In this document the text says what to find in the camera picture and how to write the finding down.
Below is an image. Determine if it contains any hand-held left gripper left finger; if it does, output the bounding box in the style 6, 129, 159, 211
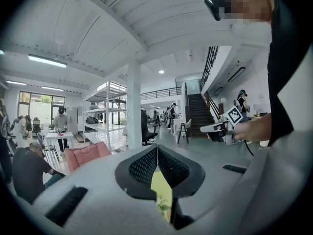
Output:
31, 144, 170, 235

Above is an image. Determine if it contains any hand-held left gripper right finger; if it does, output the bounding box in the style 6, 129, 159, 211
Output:
157, 144, 255, 235

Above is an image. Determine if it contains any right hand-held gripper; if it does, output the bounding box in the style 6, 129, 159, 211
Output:
200, 106, 245, 146

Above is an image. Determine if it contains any person's right forearm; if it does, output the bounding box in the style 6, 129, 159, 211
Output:
246, 112, 273, 142

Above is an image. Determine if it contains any person's right hand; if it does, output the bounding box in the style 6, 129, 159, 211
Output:
233, 123, 253, 142

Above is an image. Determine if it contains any dark wooden staircase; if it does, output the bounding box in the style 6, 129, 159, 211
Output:
184, 82, 222, 139

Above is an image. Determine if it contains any pink armchair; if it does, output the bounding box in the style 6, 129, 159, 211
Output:
64, 141, 112, 173

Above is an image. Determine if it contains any round green cloth table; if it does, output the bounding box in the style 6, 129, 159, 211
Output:
151, 171, 173, 222

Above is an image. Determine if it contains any black framed ceiling light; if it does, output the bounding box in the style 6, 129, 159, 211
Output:
227, 67, 246, 83

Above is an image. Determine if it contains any black mezzanine railing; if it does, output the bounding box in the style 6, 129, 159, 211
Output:
199, 46, 219, 90

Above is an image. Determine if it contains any white table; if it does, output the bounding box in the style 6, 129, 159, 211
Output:
44, 132, 74, 165

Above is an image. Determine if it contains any white pillar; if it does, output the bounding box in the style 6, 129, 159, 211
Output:
126, 57, 143, 150

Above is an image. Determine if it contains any white metal rack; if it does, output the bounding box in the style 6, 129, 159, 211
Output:
82, 79, 128, 153

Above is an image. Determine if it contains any person's black shirt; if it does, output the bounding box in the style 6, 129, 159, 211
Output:
266, 0, 313, 147

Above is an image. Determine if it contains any black mesh office chair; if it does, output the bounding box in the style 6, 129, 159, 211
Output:
31, 117, 42, 134

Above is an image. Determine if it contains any black framed window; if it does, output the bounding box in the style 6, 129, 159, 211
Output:
18, 91, 66, 130

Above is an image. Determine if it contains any person's head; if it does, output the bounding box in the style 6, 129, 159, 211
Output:
224, 0, 274, 23

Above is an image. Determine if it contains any black cable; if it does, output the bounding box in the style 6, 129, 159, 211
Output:
243, 140, 255, 156

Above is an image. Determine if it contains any black head-worn camera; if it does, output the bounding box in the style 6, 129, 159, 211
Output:
204, 0, 225, 22

